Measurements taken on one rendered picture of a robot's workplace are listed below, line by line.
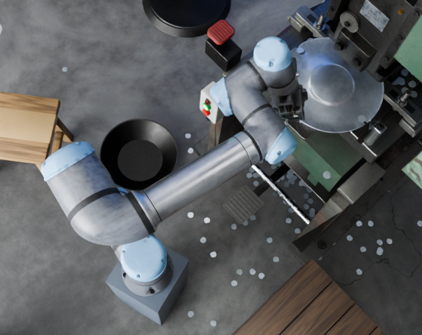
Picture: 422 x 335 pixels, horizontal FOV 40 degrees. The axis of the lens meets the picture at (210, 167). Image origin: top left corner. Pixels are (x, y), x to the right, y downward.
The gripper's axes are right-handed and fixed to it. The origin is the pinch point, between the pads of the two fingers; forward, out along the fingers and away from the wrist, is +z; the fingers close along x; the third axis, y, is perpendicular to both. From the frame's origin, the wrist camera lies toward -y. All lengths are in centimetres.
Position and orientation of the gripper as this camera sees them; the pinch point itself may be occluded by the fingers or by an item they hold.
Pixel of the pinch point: (294, 110)
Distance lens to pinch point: 157.5
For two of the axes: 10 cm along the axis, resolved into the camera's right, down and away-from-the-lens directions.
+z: 2.7, 3.2, 9.1
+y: 0.0, 9.4, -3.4
